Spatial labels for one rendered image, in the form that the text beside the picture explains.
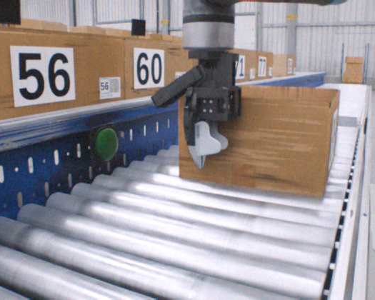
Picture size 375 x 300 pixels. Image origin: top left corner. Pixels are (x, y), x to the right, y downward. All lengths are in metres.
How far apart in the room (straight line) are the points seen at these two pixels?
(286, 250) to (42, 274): 0.30
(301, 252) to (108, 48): 0.65
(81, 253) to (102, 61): 0.53
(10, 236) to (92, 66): 0.45
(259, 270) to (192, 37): 0.38
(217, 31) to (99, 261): 0.39
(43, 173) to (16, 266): 0.29
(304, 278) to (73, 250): 0.29
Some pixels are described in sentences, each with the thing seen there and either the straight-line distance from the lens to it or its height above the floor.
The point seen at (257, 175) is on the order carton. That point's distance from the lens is 0.71.
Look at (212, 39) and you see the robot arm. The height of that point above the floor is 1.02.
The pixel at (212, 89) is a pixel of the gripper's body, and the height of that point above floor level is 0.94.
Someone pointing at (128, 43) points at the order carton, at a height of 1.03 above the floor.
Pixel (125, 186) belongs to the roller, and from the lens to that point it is 0.75.
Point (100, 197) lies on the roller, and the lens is 0.71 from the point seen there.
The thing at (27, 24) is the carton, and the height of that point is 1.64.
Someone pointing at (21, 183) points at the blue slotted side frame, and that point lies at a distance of 0.72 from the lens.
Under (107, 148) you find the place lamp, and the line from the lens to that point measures 0.81.
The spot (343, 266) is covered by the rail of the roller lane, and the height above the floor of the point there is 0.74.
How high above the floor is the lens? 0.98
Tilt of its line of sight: 13 degrees down
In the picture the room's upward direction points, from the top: straight up
